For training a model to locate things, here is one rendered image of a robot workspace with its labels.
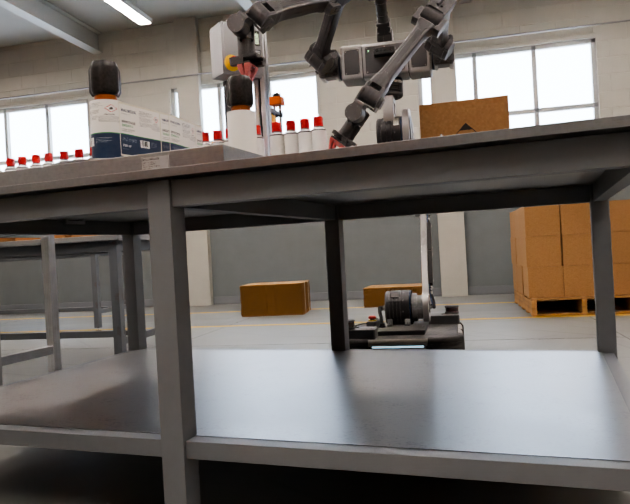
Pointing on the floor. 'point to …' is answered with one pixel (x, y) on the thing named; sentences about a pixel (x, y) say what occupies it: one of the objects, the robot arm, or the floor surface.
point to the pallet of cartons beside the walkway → (569, 259)
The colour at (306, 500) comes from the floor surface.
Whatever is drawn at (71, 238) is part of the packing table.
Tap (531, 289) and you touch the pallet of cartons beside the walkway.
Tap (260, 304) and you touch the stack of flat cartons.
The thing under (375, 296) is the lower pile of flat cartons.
